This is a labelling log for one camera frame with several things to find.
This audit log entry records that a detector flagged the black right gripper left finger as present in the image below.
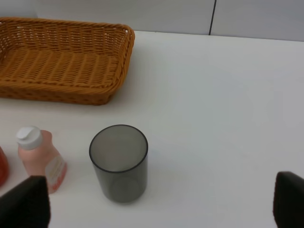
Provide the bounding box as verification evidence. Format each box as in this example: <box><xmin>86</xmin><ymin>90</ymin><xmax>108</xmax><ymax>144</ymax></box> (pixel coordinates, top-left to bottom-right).
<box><xmin>0</xmin><ymin>176</ymin><xmax>51</xmax><ymax>228</ymax></box>

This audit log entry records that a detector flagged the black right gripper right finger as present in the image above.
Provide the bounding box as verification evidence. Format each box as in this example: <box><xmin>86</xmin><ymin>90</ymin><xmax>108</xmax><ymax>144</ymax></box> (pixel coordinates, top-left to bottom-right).
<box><xmin>273</xmin><ymin>171</ymin><xmax>304</xmax><ymax>228</ymax></box>

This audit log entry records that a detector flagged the orange wicker basket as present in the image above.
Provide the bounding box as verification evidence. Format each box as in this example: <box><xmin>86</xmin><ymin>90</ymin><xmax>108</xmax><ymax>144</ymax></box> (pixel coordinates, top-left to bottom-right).
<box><xmin>0</xmin><ymin>17</ymin><xmax>135</xmax><ymax>105</ymax></box>

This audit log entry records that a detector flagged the red apple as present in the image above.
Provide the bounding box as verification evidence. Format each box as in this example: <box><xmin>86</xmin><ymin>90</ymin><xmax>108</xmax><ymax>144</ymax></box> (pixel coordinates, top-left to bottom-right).
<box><xmin>0</xmin><ymin>147</ymin><xmax>10</xmax><ymax>186</ymax></box>

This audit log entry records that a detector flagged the pink bottle white cap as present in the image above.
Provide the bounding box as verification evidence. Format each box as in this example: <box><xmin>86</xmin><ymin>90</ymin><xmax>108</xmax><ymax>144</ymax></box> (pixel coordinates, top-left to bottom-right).
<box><xmin>16</xmin><ymin>126</ymin><xmax>67</xmax><ymax>194</ymax></box>

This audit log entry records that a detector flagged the grey translucent plastic cup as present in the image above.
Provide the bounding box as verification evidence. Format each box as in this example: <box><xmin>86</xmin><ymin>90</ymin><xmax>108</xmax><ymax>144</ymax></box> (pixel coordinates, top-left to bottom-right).
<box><xmin>89</xmin><ymin>124</ymin><xmax>148</xmax><ymax>203</ymax></box>

